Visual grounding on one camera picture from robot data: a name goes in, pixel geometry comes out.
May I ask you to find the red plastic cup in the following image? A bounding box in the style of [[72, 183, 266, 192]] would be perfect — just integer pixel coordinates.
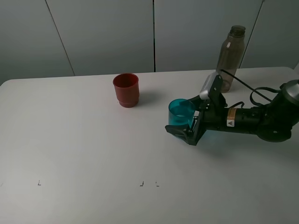
[[113, 73, 140, 108]]

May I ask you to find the teal transparent plastic cup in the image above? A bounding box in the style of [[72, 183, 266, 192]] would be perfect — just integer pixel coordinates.
[[168, 98, 195, 126]]

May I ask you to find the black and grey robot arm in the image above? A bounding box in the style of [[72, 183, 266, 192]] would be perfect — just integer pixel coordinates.
[[165, 75, 299, 146]]

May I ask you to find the smoky transparent water bottle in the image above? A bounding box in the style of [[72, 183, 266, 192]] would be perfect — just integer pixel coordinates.
[[216, 25, 246, 93]]

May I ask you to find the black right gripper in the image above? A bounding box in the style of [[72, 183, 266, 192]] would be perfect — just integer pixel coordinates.
[[165, 95, 264, 146]]

